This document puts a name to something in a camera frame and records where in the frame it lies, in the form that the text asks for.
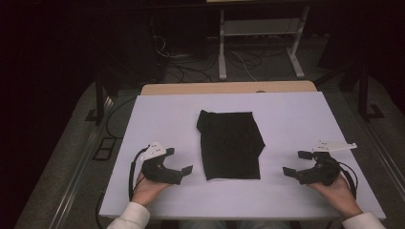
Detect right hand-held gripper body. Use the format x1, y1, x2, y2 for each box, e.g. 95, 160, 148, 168
294, 140, 358, 187

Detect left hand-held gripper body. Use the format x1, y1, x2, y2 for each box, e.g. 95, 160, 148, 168
139, 141, 183, 186

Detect black pants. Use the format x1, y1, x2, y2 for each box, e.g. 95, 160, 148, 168
196, 109, 266, 181

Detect person's left hand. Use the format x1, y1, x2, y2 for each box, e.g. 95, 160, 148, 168
131, 171, 173, 208

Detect person's right hand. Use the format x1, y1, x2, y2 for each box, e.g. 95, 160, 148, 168
307, 173, 364, 220

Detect white table board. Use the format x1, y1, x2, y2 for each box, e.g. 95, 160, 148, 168
98, 92, 387, 221

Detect black metal stand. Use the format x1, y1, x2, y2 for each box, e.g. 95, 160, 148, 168
357, 63, 385, 122
85, 73, 111, 126

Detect left hand-held gripper black cable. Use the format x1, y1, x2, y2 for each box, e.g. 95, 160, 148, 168
128, 145, 151, 202

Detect hand-held gripper black cable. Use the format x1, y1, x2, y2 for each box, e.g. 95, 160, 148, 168
338, 161, 359, 200
128, 145, 151, 202

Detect right hand-held gripper black cable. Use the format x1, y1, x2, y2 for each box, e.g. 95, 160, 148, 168
338, 161, 359, 200

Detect black floor socket frame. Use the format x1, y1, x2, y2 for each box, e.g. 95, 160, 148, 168
93, 136, 117, 162

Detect metal floor rail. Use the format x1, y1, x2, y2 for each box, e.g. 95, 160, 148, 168
47, 94, 116, 229
359, 117, 405, 195

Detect thin black cable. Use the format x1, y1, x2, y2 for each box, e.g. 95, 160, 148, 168
95, 190, 107, 229

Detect black floor cable bundle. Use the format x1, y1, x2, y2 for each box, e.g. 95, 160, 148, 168
152, 34, 259, 84

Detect white metal stand frame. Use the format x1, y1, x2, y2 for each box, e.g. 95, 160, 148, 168
218, 5, 310, 81

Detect pale floor cable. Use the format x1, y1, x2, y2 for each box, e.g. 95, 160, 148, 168
228, 50, 257, 82

